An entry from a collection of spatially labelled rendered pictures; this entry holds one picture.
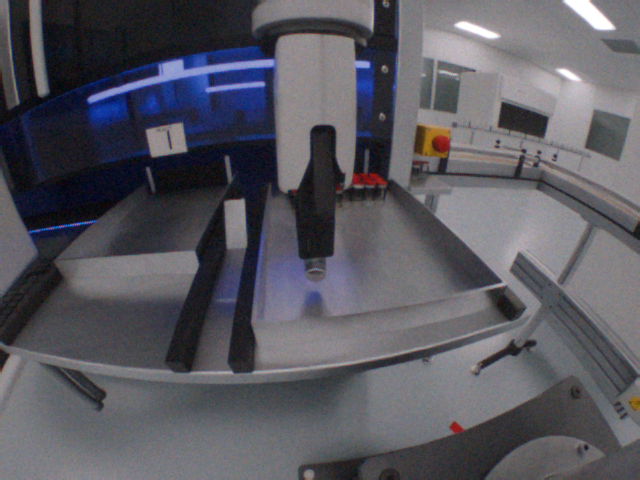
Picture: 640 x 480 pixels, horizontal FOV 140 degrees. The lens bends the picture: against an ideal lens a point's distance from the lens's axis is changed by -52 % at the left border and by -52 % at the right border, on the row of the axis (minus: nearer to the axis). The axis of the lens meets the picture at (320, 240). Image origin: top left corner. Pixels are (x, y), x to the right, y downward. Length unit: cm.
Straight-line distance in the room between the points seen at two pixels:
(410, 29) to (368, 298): 51
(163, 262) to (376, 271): 27
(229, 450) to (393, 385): 75
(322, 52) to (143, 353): 28
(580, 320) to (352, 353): 103
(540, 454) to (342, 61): 32
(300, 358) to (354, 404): 93
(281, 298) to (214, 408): 99
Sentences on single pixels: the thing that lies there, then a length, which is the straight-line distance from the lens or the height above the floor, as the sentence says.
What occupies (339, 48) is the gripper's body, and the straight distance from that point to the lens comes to 15.
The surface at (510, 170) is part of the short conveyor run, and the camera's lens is 99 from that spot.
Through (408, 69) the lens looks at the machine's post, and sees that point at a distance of 56.
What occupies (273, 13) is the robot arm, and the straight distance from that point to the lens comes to 17.
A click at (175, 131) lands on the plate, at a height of 104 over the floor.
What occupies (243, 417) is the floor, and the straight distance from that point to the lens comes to 116.
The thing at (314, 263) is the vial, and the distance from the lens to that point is 23.
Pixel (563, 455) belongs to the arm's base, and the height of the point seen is 87.
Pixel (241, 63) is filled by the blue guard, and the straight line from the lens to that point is 51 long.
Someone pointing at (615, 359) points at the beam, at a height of 52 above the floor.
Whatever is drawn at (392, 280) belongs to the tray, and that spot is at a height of 88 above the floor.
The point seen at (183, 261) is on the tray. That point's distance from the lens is 32.
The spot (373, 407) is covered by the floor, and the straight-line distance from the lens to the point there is 115.
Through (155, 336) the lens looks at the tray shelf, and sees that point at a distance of 28.
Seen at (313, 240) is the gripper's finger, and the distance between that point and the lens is 20.
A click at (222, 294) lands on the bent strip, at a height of 88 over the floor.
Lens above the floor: 107
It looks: 32 degrees down
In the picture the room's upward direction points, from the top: straight up
